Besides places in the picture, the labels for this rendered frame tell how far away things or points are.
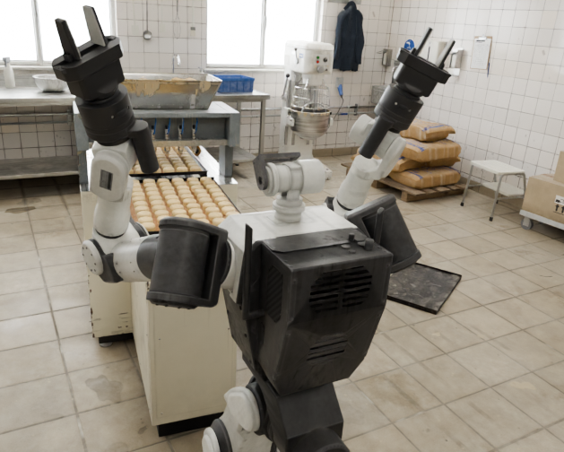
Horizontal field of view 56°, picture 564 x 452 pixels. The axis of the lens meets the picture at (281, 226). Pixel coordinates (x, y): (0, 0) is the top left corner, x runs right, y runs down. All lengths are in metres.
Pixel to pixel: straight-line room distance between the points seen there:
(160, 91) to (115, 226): 1.41
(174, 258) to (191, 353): 1.21
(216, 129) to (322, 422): 1.76
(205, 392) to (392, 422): 0.82
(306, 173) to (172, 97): 1.57
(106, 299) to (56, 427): 0.62
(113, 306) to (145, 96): 1.01
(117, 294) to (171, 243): 1.80
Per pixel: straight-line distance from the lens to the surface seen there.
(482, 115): 5.98
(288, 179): 0.99
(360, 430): 2.43
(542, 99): 5.55
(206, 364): 2.15
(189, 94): 2.51
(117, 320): 2.79
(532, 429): 2.71
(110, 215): 1.12
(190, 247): 0.92
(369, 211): 1.10
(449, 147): 5.57
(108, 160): 0.98
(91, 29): 0.95
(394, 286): 3.57
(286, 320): 0.88
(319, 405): 1.12
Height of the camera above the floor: 1.60
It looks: 21 degrees down
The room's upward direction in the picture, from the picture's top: 4 degrees clockwise
